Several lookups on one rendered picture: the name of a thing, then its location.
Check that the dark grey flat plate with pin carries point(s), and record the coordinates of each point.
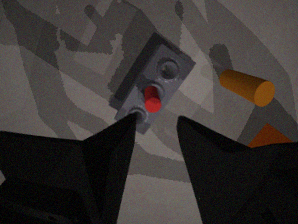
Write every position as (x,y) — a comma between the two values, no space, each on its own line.
(139,64)

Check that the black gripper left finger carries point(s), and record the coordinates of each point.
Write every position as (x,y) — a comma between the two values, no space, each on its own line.
(96,167)

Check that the grey plate with holes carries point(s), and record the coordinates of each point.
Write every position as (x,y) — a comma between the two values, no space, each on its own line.
(167,82)

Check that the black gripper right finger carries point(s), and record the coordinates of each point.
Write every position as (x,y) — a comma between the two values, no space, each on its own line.
(226,176)

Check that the orange cylinder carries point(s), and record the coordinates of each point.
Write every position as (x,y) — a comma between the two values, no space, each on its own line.
(258,91)

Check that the red peg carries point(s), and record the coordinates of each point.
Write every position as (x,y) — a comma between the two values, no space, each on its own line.
(151,99)

